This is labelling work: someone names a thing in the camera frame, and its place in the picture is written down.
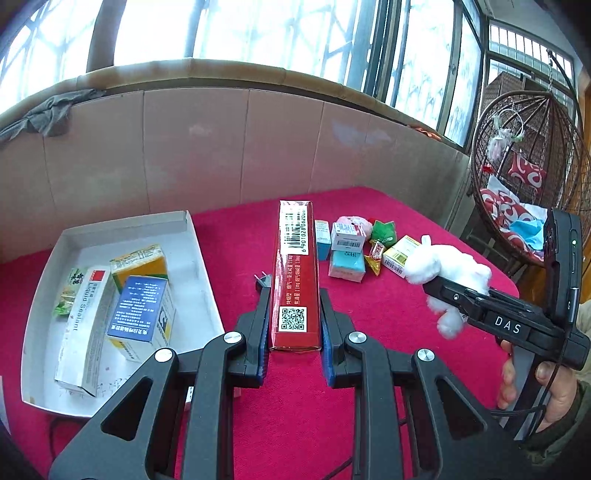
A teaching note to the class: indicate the grey cloth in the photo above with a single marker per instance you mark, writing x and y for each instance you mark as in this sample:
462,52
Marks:
51,113

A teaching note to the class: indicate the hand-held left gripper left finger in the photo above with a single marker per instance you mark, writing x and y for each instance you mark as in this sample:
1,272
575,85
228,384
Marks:
263,350

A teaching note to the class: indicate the white dreamcatcher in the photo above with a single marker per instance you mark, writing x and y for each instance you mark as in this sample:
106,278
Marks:
497,141

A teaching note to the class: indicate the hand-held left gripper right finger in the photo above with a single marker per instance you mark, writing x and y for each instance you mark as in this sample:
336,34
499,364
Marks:
328,355

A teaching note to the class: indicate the pink plush toy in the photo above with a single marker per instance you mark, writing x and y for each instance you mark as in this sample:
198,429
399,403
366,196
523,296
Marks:
358,222

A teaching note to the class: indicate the yellow snack packet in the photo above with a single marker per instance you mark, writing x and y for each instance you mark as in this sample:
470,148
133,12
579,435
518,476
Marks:
375,258

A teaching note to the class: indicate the long red box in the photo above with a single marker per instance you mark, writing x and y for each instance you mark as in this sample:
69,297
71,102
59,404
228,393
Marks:
295,277

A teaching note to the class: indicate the yellow green box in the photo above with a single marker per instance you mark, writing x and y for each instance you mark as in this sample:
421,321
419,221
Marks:
143,265

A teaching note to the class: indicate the teal box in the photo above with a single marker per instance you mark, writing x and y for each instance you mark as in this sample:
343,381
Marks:
347,266

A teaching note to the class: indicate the large red patterned cushion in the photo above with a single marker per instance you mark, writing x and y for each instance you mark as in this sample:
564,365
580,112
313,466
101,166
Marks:
503,207

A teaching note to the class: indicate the green tea packet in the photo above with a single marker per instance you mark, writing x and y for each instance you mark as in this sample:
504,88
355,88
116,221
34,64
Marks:
69,295

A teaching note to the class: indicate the light blue small box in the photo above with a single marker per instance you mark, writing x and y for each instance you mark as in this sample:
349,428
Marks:
322,237

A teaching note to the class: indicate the long white box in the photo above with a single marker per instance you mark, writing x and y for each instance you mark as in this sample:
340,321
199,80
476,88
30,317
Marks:
85,332

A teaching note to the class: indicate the hanging wicker chair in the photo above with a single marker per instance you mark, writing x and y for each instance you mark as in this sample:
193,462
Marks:
478,152

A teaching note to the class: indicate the window with metal grille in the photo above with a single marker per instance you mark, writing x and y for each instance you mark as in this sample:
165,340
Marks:
277,27

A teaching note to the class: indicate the white red medicine box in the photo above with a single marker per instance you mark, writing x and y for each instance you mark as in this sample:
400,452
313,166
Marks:
347,237

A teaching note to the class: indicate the small red patterned cushion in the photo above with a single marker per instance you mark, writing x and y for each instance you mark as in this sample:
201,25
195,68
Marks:
526,171

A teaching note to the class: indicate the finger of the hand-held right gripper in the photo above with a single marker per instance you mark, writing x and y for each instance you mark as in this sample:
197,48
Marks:
450,294

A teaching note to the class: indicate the light blue cloth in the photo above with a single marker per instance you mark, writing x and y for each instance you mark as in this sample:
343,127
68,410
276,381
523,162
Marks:
528,235

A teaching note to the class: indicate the orange cloth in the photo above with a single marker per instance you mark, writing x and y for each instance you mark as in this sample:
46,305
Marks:
427,133

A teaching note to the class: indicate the black plug adapter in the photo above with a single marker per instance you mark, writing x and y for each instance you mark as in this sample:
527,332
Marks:
263,280

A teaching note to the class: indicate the white yellow box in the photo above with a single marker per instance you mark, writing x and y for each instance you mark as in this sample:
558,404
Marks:
399,258

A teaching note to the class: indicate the white cardboard tray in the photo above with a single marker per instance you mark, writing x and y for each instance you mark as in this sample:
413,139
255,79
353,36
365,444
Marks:
194,295

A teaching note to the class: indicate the white plush toy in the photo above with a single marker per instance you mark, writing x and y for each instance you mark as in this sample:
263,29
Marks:
438,263

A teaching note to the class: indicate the person's right hand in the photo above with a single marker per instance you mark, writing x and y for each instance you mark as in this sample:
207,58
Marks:
561,392

